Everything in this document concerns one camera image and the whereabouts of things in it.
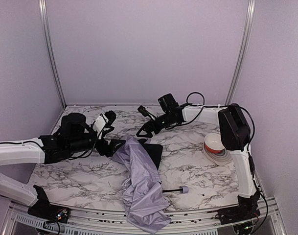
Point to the aluminium frame post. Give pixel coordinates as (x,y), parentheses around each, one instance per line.
(50,52)
(242,51)

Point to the lilac folding umbrella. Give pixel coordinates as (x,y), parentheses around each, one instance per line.
(142,192)

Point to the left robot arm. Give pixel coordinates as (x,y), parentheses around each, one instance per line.
(75,139)

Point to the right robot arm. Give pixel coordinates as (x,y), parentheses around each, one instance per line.
(235,135)

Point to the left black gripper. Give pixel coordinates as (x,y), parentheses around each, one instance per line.
(103,147)

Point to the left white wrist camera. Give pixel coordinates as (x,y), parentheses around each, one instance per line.
(103,120)

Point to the right aluminium frame post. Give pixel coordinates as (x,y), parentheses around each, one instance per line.
(242,51)

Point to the left aluminium frame post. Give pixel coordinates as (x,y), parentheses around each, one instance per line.
(50,52)

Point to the aluminium front rail base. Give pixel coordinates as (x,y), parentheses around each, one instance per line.
(259,217)

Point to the grey ringed plate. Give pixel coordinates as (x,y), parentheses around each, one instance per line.
(221,159)

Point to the orange white bowl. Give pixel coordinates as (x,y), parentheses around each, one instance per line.
(213,143)

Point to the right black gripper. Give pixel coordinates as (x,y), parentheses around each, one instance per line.
(155,123)

